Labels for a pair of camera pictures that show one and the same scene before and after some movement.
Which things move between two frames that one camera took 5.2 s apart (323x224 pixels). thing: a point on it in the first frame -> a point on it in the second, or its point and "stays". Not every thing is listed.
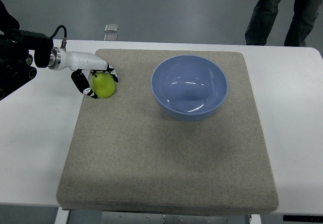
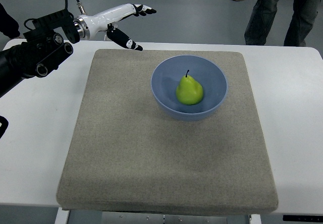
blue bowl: [188, 88] stays
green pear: [103, 85] -> [189, 91]
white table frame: [61, 217] stays
